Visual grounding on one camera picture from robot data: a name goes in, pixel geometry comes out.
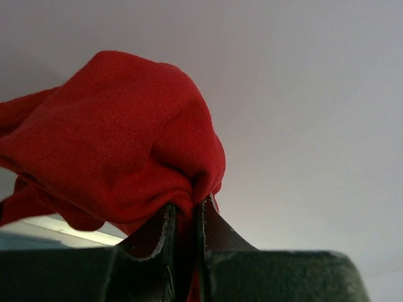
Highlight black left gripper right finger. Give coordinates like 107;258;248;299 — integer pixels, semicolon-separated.
197;195;370;302

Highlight dark red t shirt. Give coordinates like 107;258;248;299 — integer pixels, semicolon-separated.
0;49;227;302

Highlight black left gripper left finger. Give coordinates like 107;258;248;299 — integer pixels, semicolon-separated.
1;205;176;301

